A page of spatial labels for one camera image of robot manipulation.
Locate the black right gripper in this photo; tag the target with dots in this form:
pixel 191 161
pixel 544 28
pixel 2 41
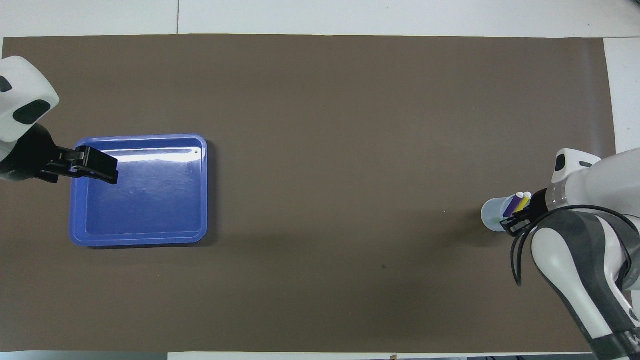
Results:
pixel 539 201

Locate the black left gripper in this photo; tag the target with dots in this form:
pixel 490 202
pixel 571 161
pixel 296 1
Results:
pixel 25 155

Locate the purple pen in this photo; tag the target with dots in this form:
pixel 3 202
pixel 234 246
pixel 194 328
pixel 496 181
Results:
pixel 512 206

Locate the yellow pen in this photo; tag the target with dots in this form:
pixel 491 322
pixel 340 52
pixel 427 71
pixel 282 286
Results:
pixel 524 202

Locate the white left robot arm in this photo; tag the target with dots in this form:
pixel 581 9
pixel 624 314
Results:
pixel 22 95

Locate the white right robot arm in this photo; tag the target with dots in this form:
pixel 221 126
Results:
pixel 590 250

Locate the blue plastic tray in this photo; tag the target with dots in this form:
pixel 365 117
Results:
pixel 150 200

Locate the clear plastic cup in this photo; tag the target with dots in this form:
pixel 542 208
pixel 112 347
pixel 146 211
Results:
pixel 492 210

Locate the brown table mat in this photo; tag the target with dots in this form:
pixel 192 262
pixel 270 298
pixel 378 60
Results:
pixel 325 150

